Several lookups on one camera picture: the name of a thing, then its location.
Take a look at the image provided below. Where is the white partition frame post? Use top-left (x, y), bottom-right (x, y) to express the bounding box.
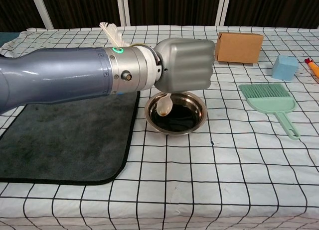
top-left (214, 0), bottom-right (232, 26)
top-left (116, 0), bottom-right (131, 26)
top-left (29, 0), bottom-right (53, 29)

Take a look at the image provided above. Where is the light blue foam cube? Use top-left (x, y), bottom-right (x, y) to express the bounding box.
top-left (271, 54), bottom-right (299, 81)

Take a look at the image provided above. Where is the orange red toy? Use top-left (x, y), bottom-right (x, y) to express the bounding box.
top-left (304, 57), bottom-right (319, 79)

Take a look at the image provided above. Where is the teal table padding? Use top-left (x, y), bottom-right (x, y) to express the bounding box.
top-left (0, 31), bottom-right (19, 47)

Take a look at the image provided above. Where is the dark grey microfibre mat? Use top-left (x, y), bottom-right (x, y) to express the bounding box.
top-left (0, 92), bottom-right (141, 186)

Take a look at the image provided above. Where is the mint green hand brush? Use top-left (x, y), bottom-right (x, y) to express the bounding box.
top-left (238, 83), bottom-right (302, 140)

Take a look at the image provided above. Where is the white plastic spoon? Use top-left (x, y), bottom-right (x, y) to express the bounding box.
top-left (156, 92), bottom-right (173, 116)

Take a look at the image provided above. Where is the brown cardboard box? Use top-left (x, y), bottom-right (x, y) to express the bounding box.
top-left (214, 32), bottom-right (264, 64)

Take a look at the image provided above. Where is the stainless steel bowl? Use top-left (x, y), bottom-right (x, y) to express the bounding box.
top-left (144, 92), bottom-right (208, 137)

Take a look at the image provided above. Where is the white black-checked tablecloth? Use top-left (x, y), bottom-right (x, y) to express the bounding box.
top-left (0, 25), bottom-right (319, 230)

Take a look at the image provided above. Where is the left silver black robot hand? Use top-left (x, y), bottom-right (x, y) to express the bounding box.
top-left (152, 38), bottom-right (216, 94)

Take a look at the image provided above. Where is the white feather shuttlecock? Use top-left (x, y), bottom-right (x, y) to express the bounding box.
top-left (99, 21), bottom-right (148, 48)

